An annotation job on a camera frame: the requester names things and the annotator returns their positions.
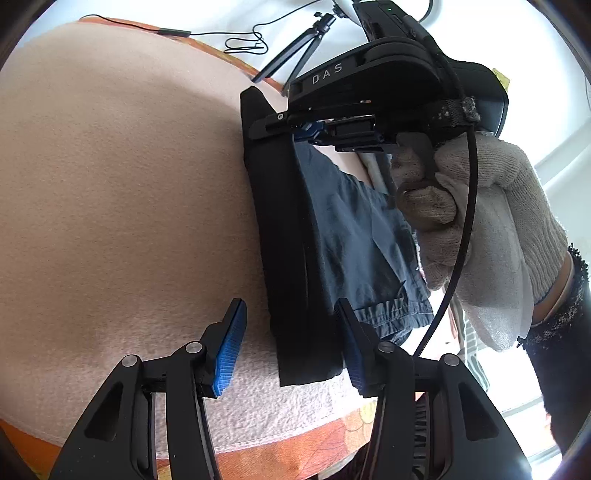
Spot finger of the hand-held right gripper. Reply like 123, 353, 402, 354
247, 112, 331, 146

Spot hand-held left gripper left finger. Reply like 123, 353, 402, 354
48, 298, 249, 480

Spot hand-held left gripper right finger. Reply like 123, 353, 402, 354
333, 298, 533, 480

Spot black pants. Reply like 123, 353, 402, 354
240, 87, 347, 387

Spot person's right forearm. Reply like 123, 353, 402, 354
517, 242, 591, 455

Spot person's right hand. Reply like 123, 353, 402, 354
390, 133, 568, 354

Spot small black tripod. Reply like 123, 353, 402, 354
252, 11, 340, 95

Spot folded dark blue shorts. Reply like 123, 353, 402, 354
293, 138, 435, 344

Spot green white striped blanket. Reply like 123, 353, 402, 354
450, 295, 491, 393

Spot peach fleece blanket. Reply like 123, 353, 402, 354
0, 21, 384, 455

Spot black power cable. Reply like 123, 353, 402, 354
78, 16, 269, 54

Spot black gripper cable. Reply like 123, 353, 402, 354
413, 28, 478, 358

